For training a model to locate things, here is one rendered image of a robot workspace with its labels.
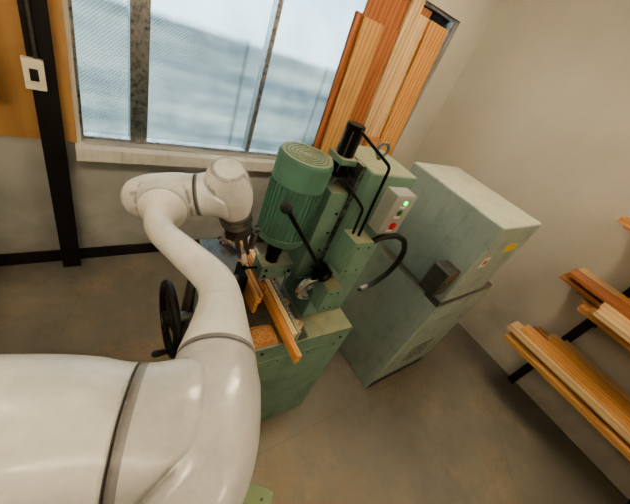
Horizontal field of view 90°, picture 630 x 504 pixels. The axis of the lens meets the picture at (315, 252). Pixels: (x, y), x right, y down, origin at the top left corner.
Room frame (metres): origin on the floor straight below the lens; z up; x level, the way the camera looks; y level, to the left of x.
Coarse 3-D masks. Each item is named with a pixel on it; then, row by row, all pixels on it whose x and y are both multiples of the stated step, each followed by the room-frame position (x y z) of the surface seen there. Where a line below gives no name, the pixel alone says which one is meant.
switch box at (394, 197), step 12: (396, 192) 1.01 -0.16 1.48; (408, 192) 1.05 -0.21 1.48; (384, 204) 1.01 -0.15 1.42; (396, 204) 0.99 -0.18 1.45; (408, 204) 1.03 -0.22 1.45; (372, 216) 1.02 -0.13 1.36; (384, 216) 0.99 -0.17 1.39; (372, 228) 1.00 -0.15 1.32; (384, 228) 1.00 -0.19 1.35; (396, 228) 1.04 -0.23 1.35
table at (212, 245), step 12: (204, 240) 1.05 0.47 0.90; (216, 240) 1.08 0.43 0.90; (216, 252) 1.01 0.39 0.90; (228, 252) 1.04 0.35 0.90; (228, 264) 0.97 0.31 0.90; (264, 312) 0.82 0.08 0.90; (252, 324) 0.74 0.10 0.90; (264, 324) 0.76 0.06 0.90; (264, 348) 0.67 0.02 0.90; (276, 348) 0.70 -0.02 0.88
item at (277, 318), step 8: (248, 256) 1.03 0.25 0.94; (264, 296) 0.87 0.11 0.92; (272, 304) 0.83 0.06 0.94; (272, 312) 0.81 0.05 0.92; (280, 320) 0.78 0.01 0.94; (280, 328) 0.76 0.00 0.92; (288, 336) 0.73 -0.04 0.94; (288, 344) 0.71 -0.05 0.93; (288, 352) 0.69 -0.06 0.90; (296, 352) 0.68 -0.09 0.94; (296, 360) 0.67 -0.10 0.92
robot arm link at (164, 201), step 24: (144, 192) 0.53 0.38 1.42; (168, 192) 0.54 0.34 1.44; (192, 192) 0.58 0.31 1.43; (144, 216) 0.48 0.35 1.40; (168, 216) 0.49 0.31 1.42; (192, 216) 0.59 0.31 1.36; (168, 240) 0.41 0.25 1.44; (192, 240) 0.42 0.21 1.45; (192, 264) 0.36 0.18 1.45; (216, 264) 0.37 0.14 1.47; (216, 288) 0.31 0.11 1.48; (216, 312) 0.26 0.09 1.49; (240, 312) 0.29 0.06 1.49; (192, 336) 0.22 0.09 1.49; (216, 336) 0.22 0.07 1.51; (240, 336) 0.24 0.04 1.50
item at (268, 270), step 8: (256, 256) 0.90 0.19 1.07; (264, 256) 0.92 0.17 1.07; (280, 256) 0.96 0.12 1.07; (288, 256) 0.98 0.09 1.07; (256, 264) 0.89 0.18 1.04; (264, 264) 0.88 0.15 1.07; (272, 264) 0.90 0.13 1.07; (280, 264) 0.92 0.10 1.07; (288, 264) 0.94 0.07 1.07; (256, 272) 0.88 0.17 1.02; (264, 272) 0.87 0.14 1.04; (272, 272) 0.89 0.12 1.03; (280, 272) 0.92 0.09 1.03
